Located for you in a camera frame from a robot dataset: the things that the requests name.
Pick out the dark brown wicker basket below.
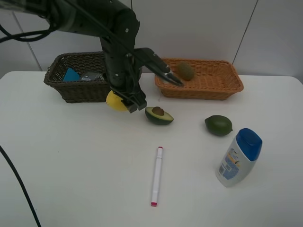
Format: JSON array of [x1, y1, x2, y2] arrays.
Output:
[[43, 51, 143, 104]]

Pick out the dark packaged card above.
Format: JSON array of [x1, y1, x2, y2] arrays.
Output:
[[79, 71, 106, 82]]

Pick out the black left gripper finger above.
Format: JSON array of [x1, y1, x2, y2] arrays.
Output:
[[113, 88, 147, 113], [164, 71, 184, 86]]

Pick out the halved avocado with pit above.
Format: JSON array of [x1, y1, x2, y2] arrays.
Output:
[[145, 106, 174, 125]]

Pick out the yellow lemon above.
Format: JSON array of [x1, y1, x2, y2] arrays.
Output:
[[106, 90, 127, 111]]

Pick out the white marker red caps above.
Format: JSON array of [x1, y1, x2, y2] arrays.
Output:
[[151, 147, 163, 207]]

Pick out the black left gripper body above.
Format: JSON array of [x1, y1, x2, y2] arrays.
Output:
[[101, 37, 170, 95]]

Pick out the whole dark green avocado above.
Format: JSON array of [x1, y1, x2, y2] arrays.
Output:
[[205, 115, 233, 137]]

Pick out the white bottle blue cap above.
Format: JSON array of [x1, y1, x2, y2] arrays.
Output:
[[215, 128, 263, 188]]

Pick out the green whiteboard eraser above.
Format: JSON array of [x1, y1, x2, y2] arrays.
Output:
[[62, 68, 80, 82]]

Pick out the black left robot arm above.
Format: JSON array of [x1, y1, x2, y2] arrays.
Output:
[[0, 0, 183, 112]]

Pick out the brown kiwi fruit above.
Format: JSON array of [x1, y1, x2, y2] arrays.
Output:
[[177, 61, 195, 81]]

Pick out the orange wicker basket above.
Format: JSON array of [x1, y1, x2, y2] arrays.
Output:
[[154, 58, 244, 100]]

